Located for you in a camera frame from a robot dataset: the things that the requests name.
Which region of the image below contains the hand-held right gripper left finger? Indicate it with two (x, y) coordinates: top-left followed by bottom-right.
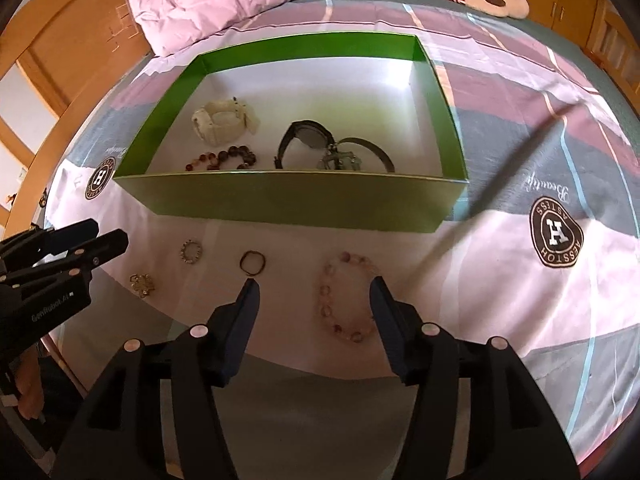
(50, 278), (261, 480)

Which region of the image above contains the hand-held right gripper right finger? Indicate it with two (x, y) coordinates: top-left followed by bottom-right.
(371, 276), (576, 480)

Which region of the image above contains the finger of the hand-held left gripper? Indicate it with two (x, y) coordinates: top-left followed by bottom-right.
(0, 229), (130, 296)
(0, 218), (100, 267)

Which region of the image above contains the pink bead bracelet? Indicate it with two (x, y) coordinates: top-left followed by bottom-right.
(316, 252), (381, 345)

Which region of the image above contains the green cardboard box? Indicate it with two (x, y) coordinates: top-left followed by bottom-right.
(112, 33), (470, 233)

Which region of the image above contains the dark bead bracelet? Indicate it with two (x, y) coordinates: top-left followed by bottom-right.
(185, 145), (258, 172)

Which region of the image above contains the cream wristwatch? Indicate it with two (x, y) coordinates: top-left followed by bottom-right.
(191, 97), (261, 147)

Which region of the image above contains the grey metal charm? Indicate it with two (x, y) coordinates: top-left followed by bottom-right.
(317, 142), (363, 171)

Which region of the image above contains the black wristwatch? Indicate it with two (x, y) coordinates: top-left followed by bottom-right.
(274, 120), (335, 170)

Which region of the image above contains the person's left hand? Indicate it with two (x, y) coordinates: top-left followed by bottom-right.
(17, 347), (48, 421)

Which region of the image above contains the yellow charm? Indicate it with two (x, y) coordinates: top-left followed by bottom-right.
(129, 272), (157, 298)

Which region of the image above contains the wooden headboard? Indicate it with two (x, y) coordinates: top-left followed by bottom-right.
(0, 0), (151, 221)

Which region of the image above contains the plaid printed bed sheet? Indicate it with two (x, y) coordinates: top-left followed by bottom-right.
(47, 0), (640, 466)

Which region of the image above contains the pink pillow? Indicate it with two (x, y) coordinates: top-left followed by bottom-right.
(129, 0), (321, 57)

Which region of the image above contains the wooden footboard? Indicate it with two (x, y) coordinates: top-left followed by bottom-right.
(585, 0), (640, 106)

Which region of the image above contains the dark thin ring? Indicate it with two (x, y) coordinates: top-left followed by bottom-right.
(239, 251), (267, 276)

